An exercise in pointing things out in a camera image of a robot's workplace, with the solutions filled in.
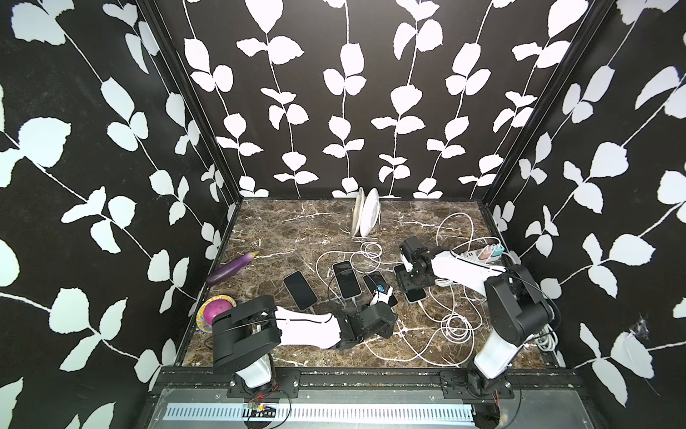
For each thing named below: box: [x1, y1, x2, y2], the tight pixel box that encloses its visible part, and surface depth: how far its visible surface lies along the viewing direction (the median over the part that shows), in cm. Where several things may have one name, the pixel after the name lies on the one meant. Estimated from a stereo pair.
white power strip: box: [459, 243, 506, 264], surface depth 100 cm
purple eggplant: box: [205, 252, 260, 286], surface depth 96 cm
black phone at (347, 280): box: [332, 260, 362, 301], surface depth 96 cm
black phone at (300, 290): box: [282, 269, 319, 312], surface depth 94 cm
